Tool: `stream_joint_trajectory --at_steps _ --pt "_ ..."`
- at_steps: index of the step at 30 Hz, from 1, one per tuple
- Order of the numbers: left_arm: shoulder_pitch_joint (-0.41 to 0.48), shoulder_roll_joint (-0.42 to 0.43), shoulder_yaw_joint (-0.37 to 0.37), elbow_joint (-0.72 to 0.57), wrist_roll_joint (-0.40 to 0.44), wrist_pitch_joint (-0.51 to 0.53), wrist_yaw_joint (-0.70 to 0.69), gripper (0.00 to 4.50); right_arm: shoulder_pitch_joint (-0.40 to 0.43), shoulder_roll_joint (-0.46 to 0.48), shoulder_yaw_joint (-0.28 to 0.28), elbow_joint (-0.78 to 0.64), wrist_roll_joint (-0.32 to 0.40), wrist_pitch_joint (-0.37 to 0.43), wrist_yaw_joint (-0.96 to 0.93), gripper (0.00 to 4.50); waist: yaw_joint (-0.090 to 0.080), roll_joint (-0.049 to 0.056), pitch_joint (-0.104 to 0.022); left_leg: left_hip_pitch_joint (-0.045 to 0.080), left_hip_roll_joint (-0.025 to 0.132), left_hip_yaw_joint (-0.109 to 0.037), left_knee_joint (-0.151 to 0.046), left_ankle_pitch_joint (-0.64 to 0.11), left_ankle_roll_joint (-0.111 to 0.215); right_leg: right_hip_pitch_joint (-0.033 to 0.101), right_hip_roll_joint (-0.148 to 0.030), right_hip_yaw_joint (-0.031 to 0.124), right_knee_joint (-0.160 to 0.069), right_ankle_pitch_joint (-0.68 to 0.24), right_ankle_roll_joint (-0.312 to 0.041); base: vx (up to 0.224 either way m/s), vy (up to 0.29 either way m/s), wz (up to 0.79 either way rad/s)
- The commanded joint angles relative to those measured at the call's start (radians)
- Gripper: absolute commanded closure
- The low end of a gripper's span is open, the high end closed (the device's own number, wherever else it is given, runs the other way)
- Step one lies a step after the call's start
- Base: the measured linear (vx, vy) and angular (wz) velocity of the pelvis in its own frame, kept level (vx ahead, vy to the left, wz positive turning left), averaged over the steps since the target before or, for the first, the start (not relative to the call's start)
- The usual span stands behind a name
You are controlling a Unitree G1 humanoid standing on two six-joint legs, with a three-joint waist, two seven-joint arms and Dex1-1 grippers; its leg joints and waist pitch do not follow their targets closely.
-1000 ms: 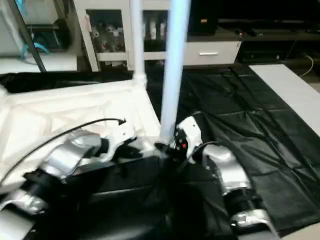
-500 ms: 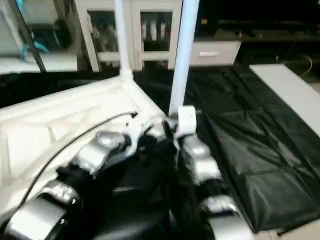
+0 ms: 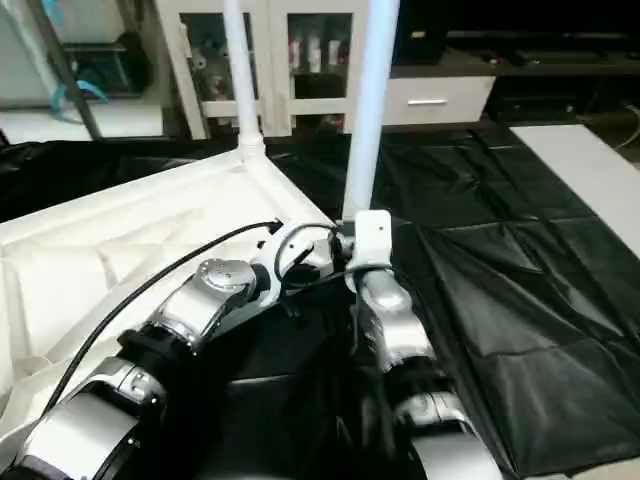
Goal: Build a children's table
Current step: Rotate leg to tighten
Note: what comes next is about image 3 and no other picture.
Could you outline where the black work mat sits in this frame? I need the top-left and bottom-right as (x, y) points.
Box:
(0, 122), (640, 477)

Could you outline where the black low shelf unit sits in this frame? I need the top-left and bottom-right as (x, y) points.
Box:
(395, 0), (640, 126)

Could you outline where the white glass door cabinet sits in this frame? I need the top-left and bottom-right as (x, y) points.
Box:
(154, 0), (373, 141)

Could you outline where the white drawer unit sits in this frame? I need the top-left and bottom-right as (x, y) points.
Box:
(382, 76), (498, 127)

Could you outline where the white plastic table top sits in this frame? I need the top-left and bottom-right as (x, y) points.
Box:
(0, 145), (343, 446)

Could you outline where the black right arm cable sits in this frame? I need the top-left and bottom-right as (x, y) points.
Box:
(272, 222), (363, 353)

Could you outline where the white plastic table leg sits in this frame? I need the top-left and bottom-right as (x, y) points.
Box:
(221, 0), (270, 163)
(341, 0), (403, 225)

